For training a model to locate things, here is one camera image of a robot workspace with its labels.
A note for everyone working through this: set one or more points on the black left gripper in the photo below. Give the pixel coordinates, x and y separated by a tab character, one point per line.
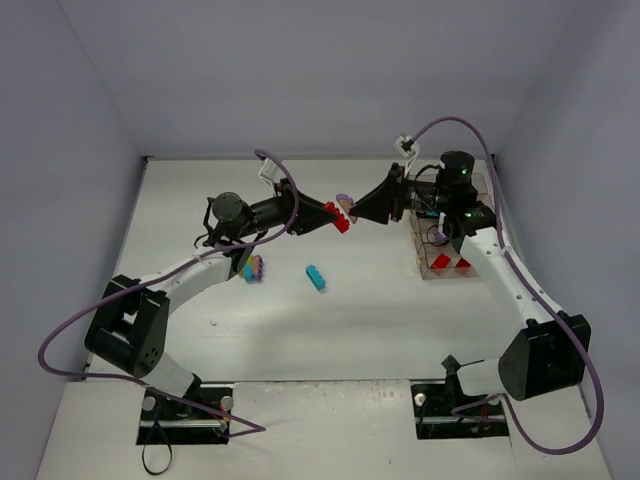
291	206

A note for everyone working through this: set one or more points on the red rounded lego brick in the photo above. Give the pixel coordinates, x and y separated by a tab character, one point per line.
440	264

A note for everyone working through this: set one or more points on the small red lego brick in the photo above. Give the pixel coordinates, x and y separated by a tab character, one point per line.
462	267

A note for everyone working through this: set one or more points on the teal lego base brick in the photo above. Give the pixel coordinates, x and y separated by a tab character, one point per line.
315	277

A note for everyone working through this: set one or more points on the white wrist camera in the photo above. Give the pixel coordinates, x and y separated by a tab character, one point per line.
270	172
408	149

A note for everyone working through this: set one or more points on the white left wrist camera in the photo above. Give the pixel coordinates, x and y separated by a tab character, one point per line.
270	172

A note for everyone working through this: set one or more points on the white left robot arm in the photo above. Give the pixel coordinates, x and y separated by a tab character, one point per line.
129	331

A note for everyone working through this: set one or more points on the purple orange studded lego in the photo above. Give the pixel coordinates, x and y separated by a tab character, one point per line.
257	267

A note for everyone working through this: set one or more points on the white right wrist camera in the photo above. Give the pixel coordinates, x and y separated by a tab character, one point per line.
408	149

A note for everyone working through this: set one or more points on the teal lego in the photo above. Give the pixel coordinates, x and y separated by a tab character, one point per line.
247	274

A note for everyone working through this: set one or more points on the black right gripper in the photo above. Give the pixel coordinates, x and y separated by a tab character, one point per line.
395	192

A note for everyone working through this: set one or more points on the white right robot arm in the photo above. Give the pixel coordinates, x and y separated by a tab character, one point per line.
544	354

